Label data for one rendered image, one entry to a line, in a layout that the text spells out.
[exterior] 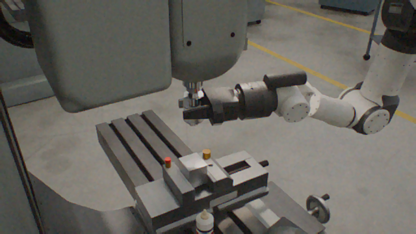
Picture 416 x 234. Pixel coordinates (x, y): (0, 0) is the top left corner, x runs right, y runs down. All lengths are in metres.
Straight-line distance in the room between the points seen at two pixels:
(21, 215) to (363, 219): 2.08
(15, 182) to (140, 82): 0.23
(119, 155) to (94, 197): 1.27
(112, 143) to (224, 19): 0.73
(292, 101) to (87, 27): 0.48
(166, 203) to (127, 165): 0.29
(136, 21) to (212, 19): 0.15
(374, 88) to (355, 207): 1.53
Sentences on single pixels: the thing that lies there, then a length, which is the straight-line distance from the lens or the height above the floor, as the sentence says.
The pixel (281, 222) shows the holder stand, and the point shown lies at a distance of 0.72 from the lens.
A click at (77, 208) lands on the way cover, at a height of 0.93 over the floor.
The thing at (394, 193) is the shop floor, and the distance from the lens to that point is 2.69.
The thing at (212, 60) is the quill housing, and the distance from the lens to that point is 0.68.
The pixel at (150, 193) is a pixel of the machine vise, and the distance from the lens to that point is 0.95.
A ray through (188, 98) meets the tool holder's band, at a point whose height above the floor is 1.26.
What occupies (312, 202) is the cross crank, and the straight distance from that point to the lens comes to 1.48.
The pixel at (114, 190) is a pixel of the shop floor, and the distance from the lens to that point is 2.48.
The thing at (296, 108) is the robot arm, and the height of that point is 1.22.
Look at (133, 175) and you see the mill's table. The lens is 1.12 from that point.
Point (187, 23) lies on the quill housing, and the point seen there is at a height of 1.45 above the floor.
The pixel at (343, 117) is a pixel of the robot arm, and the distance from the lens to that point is 0.99.
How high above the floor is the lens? 1.62
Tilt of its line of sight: 31 degrees down
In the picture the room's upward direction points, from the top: straight up
